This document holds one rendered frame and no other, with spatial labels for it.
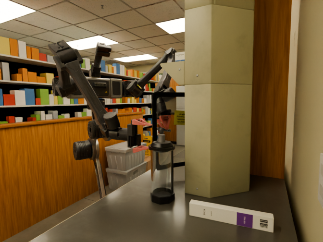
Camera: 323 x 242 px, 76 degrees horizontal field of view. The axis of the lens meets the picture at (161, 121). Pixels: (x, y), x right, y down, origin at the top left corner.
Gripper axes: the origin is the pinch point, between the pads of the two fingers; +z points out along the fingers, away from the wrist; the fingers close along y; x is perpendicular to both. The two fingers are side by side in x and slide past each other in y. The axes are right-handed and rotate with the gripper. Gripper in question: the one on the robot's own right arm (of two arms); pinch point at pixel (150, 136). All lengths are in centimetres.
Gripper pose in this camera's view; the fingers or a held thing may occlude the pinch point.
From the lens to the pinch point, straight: 85.7
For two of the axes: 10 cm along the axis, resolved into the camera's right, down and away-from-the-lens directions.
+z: 8.9, 0.5, -4.4
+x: 4.5, -0.9, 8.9
